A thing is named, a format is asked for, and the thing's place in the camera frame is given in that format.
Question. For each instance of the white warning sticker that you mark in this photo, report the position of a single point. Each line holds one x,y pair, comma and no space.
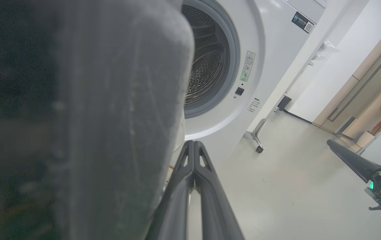
247,66

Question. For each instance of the grey washing machine door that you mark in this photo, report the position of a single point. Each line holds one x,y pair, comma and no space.
93,116

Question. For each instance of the white plant pot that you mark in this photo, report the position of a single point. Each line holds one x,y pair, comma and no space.
365,139

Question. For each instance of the black wall power box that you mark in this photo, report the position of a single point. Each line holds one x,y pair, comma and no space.
284,103

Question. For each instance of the white partition panel with caster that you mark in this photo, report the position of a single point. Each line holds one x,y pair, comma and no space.
258,133

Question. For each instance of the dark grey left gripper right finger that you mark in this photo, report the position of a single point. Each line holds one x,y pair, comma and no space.
215,206

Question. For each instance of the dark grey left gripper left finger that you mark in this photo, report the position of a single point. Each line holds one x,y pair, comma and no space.
173,206

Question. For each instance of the white front-load washing machine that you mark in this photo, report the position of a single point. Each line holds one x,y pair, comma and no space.
277,60

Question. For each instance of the black label sticker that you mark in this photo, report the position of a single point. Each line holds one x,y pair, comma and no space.
302,22

